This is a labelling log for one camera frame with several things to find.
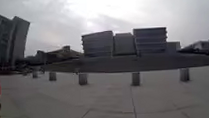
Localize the wide dark stone steps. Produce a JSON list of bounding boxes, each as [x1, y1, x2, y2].
[[41, 51, 209, 76]]

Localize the row of concrete bollards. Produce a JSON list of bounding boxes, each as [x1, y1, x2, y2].
[[22, 62, 209, 91]]

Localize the grey paved plaza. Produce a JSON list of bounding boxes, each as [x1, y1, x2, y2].
[[0, 64, 209, 118]]

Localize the low sloped-roof building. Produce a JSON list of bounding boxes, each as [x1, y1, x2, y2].
[[34, 45, 84, 64]]

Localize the stacked grey layered building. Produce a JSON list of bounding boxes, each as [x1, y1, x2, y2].
[[80, 25, 182, 59]]

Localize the tall grey slab-ended building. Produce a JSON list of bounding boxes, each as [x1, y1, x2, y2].
[[0, 10, 33, 73]]

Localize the low pale building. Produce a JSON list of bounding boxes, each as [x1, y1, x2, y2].
[[182, 39, 209, 56]]

